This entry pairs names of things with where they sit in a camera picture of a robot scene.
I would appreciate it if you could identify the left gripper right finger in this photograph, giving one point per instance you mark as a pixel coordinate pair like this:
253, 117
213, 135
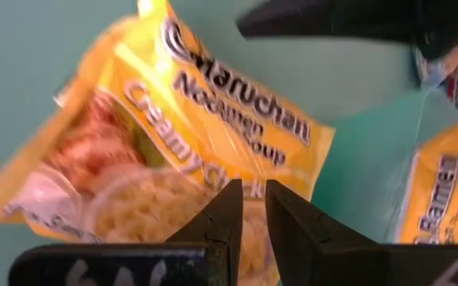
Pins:
304, 254

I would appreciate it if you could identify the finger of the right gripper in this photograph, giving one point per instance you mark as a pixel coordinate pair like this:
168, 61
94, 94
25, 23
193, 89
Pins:
332, 20

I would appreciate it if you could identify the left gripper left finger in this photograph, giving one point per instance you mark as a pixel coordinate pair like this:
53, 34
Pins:
213, 250

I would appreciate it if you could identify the yellow creamy chicken ramen pack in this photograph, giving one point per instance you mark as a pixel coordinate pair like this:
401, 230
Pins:
213, 119

